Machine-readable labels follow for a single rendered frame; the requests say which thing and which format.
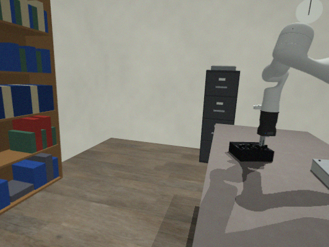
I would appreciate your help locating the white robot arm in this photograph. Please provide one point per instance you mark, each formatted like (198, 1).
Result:
(291, 50)

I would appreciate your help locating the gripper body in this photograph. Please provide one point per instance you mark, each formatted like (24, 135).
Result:
(268, 117)

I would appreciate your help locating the black lighting desk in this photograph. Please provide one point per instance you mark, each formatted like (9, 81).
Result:
(251, 152)

